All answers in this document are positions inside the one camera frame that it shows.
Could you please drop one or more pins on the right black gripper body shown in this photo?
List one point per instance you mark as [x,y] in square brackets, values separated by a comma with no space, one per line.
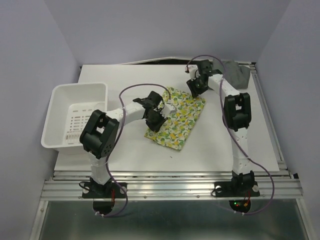
[196,86]

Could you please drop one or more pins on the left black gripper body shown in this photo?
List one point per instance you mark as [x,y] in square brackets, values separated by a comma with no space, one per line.
[155,121]

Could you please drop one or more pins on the yellow floral skirt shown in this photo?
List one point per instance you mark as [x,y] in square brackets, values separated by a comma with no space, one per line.
[176,130]

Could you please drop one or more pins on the grey pleated skirt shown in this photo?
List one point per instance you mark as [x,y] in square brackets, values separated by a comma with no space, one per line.
[236,75]

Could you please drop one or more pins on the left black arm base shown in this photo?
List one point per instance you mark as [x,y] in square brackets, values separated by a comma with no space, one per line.
[110,191]

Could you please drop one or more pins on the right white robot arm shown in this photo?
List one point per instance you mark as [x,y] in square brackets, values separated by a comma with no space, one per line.
[236,116]

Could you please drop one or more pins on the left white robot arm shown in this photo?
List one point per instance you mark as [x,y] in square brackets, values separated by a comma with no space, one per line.
[103,129]

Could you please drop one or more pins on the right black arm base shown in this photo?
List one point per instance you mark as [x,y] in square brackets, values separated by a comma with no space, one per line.
[241,188]

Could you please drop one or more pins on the white plastic bin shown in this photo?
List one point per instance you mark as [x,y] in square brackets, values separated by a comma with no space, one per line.
[69,110]

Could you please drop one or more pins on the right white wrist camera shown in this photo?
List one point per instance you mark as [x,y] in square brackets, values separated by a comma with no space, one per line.
[193,71]

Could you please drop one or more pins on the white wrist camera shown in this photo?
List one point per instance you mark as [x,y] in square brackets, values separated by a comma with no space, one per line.
[169,108]
[193,71]

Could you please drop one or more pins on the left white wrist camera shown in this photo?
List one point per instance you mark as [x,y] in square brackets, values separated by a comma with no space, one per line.
[169,108]

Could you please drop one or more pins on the aluminium mounting rail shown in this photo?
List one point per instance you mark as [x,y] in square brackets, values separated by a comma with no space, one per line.
[159,186]

